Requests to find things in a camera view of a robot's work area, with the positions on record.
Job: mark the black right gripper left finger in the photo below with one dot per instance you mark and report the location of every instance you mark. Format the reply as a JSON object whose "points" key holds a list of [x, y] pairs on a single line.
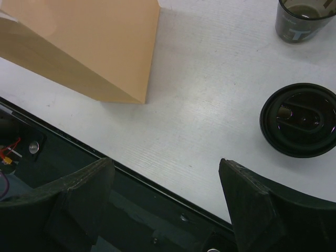
{"points": [[63, 215]]}

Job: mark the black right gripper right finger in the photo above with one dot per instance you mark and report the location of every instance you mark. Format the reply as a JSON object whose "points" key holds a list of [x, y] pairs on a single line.
{"points": [[268, 216]]}

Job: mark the brown paper bag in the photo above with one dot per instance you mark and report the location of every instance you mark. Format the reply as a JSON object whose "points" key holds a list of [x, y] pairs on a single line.
{"points": [[101, 49]]}

